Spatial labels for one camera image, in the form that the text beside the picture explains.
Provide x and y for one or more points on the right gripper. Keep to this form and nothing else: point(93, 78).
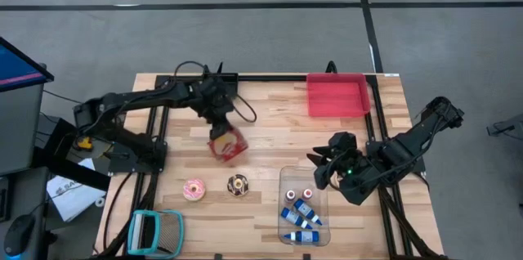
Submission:
point(347, 158)

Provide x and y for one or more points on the red snack box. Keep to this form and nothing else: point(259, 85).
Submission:
point(229, 147)

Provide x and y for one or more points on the white paper booklet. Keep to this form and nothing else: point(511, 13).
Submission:
point(73, 198)

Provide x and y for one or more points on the grey cabinet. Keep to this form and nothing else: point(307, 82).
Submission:
point(20, 129)

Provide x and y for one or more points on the black computer mouse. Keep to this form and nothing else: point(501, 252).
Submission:
point(18, 235)

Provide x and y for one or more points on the blue food colour bottle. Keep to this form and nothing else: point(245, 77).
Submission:
point(305, 210)
point(304, 236)
point(291, 215)

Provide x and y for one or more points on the clear plastic tray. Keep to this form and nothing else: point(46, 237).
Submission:
point(304, 176)

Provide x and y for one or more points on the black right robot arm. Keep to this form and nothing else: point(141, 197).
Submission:
point(417, 137)

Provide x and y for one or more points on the monitor with blue screen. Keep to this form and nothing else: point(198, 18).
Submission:
point(16, 70)

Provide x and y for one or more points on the black box on floor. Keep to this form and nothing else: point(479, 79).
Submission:
point(53, 133)

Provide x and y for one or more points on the teal mesh desk organizer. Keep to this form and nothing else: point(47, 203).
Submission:
point(163, 233)

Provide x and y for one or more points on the orange food colour bottle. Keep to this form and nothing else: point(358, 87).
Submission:
point(307, 194)

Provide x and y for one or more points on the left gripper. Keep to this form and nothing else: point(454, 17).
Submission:
point(214, 100)

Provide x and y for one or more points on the black aluminium table frame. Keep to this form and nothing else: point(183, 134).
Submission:
point(269, 77)

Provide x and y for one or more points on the pink frosted toy donut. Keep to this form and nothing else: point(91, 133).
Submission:
point(194, 189)

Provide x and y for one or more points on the dark red food colour bottle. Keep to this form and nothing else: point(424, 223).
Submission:
point(290, 195)

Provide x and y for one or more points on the black stand foot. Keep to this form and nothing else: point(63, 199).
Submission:
point(504, 127)

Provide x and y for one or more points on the black stand bar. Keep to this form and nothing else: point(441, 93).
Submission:
point(73, 172)

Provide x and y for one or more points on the red plastic tray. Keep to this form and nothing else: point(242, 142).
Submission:
point(337, 96)

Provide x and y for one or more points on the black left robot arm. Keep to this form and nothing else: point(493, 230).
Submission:
point(135, 98)

